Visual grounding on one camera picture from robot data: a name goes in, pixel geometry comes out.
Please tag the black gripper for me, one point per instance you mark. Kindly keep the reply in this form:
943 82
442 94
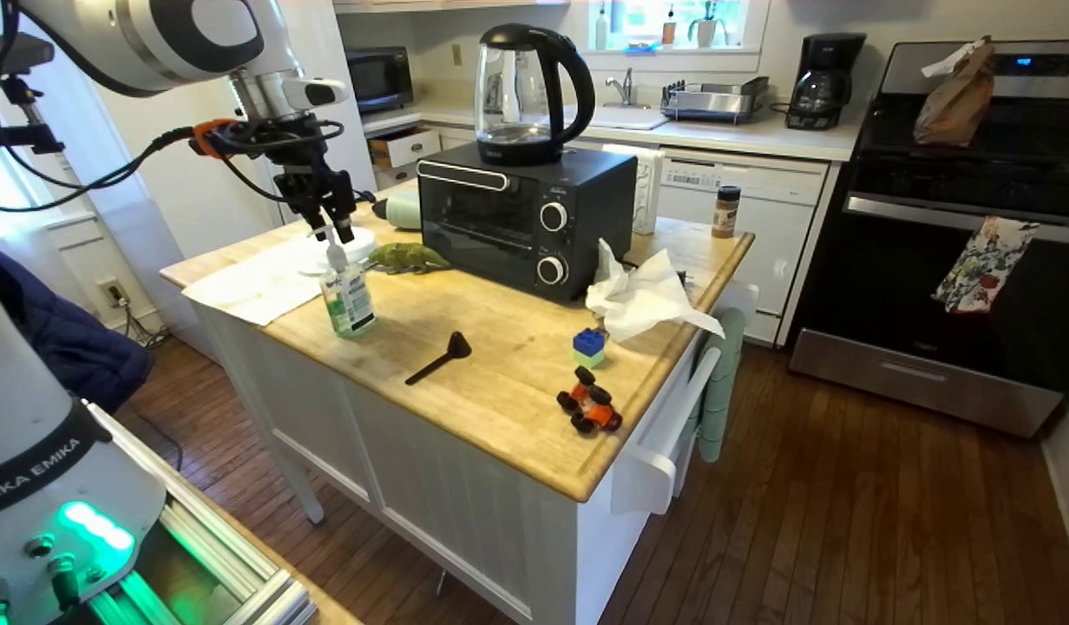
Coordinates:
302 175

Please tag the clear green soap bottle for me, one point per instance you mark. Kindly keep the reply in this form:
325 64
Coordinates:
344 292

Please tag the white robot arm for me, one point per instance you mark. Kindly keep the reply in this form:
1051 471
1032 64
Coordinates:
152 46

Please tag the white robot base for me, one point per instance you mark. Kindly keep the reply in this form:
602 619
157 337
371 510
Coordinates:
74 509

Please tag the green scrub pad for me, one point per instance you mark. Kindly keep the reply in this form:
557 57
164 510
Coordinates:
405 259

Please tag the white paper towel sheet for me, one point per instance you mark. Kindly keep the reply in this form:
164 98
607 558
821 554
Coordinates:
274 278

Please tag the black microwave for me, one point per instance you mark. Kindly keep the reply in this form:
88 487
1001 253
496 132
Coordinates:
378 79

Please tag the black toaster oven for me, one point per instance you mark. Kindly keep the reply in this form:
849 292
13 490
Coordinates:
529 227

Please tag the black glass electric kettle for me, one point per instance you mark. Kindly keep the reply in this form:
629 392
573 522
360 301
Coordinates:
533 94

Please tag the white kitchen island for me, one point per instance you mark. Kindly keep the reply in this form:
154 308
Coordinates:
472 463

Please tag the blue jacket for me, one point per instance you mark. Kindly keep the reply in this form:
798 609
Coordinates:
79 348

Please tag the blue green small toy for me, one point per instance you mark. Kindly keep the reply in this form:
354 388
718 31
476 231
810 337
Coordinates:
592 348

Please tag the orange black toy car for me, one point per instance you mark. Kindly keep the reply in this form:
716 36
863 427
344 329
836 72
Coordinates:
588 403

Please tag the crumpled white paper towel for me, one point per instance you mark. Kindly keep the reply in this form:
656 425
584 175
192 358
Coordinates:
633 301

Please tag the spice jar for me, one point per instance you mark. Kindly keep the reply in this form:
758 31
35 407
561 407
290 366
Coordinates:
725 208

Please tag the dish rack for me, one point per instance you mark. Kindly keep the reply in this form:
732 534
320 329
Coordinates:
716 103

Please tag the teal hanging towel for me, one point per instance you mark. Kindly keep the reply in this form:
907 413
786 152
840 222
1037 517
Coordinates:
716 400

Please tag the black coffee maker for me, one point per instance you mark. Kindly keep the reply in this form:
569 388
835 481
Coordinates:
824 82

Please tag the stainless steel stove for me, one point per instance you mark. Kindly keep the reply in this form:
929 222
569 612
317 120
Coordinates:
899 219

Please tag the brown paper bag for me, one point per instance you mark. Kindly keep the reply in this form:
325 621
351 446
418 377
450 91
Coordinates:
958 94

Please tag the floral dish towel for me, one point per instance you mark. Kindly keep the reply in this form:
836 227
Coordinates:
982 265

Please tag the aluminium frame rail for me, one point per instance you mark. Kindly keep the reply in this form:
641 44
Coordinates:
204 566

